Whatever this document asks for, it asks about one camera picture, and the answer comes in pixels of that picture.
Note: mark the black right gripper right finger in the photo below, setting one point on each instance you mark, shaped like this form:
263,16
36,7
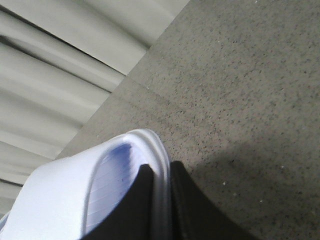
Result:
194,216

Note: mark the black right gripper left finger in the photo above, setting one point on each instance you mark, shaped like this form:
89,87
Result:
120,206

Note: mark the light blue slipper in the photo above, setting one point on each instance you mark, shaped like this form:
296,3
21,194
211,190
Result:
53,202

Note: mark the beige curtain left panel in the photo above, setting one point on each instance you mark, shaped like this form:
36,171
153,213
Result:
59,61

